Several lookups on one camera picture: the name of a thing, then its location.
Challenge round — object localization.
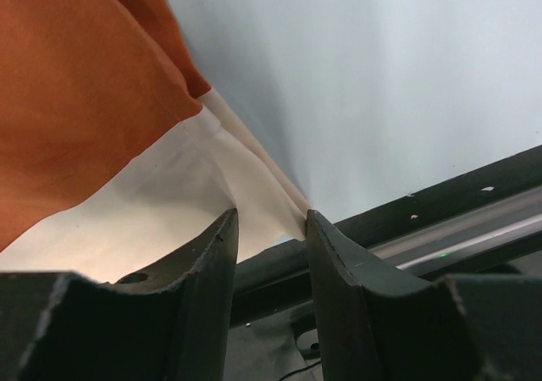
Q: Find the orange and cream underwear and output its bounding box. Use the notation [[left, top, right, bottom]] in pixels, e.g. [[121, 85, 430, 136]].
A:
[[1, 0, 309, 282]]

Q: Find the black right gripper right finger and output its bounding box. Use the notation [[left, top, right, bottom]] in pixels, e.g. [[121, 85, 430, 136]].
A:
[[307, 211, 541, 380]]

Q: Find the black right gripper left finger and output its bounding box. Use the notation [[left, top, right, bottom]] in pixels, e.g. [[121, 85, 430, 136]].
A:
[[1, 209, 238, 380]]

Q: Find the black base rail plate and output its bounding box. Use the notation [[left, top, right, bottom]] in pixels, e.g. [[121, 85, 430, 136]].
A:
[[224, 147, 541, 380]]

